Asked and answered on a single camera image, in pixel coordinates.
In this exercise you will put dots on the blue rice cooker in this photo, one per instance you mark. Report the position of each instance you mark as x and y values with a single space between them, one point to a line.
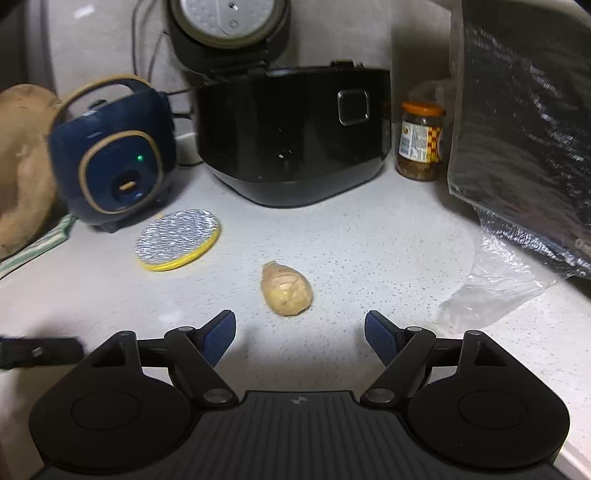
115 159

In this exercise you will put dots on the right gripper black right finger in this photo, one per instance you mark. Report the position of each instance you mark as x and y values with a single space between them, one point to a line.
403 352

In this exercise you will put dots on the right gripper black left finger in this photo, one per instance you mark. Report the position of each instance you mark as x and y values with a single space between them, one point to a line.
195 352

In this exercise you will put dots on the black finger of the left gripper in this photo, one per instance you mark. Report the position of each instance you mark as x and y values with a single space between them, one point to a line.
26 352

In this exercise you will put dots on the ginger root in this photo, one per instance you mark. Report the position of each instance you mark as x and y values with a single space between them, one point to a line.
286 291

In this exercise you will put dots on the foil covered stove panel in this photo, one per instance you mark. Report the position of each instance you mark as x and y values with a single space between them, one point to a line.
520 151

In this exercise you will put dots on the orange lid pickle jar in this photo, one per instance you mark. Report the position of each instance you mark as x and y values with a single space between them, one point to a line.
420 150

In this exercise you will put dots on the black rice cooker open lid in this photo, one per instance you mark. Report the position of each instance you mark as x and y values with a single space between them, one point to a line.
280 137

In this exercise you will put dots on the round wooden cutting board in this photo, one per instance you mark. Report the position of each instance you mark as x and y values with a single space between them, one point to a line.
28 186

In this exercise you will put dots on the round foil yellow lid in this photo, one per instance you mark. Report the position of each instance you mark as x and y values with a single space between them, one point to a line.
176 239

